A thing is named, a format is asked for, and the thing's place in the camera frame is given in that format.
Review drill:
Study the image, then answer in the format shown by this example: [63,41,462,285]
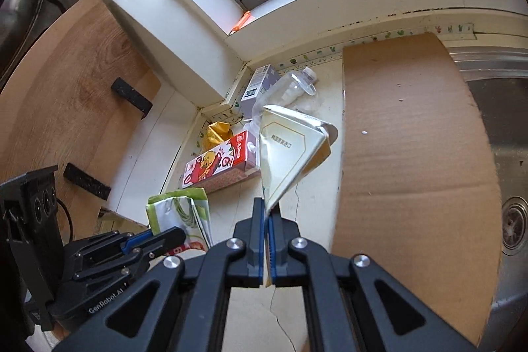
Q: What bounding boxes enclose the white and purple small box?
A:
[240,64,285,117]

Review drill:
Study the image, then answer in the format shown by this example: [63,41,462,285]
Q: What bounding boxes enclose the black metal bracket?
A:
[111,78,153,121]
[63,163,112,200]

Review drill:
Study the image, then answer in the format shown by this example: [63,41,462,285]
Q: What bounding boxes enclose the brown cardboard sheet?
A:
[332,32,505,346]

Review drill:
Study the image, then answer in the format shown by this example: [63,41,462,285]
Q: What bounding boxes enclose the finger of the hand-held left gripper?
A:
[74,247,182,284]
[68,227,186,258]

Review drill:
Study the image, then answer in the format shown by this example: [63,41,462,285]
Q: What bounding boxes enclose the small orange clip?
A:
[230,11,252,33]

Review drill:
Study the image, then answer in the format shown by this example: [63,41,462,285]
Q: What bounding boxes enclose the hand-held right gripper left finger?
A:
[51,197,265,352]

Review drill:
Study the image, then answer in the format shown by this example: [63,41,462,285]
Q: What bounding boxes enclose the white carton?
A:
[259,105,340,289]

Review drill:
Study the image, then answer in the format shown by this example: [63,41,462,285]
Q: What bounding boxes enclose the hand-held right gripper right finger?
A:
[268,208,479,352]

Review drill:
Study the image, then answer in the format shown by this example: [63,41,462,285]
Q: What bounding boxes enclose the green and white packet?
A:
[146,188,214,254]

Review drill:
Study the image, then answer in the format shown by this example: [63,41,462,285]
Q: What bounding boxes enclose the stainless steel sink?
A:
[447,49,528,336]

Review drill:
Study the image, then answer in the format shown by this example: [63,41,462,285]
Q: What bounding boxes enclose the clear plastic bottle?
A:
[268,67,317,111]

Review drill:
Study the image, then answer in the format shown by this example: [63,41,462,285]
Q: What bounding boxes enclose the yellow snack wrapper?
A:
[205,121,232,151]

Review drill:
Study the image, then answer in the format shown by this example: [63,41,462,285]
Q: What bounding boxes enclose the black cable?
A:
[57,197,75,244]

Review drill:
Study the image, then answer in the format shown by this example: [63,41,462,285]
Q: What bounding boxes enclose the pink cartoon print box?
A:
[182,130,261,194]

